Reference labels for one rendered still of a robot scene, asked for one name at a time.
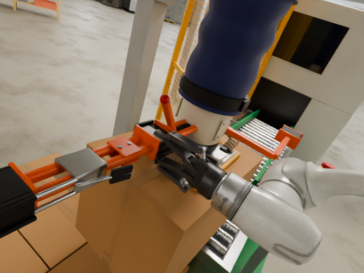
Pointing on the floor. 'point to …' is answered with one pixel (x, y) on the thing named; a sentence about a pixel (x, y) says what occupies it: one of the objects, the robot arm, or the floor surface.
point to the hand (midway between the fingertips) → (151, 141)
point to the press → (111, 3)
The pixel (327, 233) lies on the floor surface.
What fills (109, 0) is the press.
